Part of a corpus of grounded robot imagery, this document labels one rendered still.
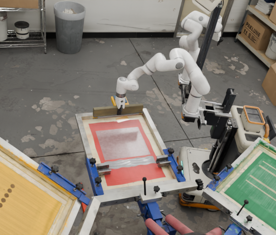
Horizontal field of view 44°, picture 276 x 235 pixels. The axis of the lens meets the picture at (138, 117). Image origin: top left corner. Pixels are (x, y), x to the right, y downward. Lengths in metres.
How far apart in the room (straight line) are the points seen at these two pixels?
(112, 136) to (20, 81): 2.42
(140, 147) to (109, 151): 0.24
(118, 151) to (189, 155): 1.26
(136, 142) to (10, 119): 2.00
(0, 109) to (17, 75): 0.74
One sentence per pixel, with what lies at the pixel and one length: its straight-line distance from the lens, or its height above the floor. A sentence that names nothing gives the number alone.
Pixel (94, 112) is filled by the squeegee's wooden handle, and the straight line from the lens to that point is 2.48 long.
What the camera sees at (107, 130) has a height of 0.96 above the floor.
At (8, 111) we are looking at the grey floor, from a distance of 4.27.
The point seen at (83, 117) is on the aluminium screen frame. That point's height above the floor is 0.98.
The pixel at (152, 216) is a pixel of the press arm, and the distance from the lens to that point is 2.03.
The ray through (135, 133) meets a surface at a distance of 2.60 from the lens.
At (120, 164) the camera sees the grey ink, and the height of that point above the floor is 0.96.
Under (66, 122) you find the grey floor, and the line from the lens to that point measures 4.08.
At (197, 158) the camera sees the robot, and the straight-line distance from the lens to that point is 3.54.
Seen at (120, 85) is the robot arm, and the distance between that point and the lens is 2.37.
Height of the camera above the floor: 2.69
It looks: 39 degrees down
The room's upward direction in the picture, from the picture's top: 11 degrees clockwise
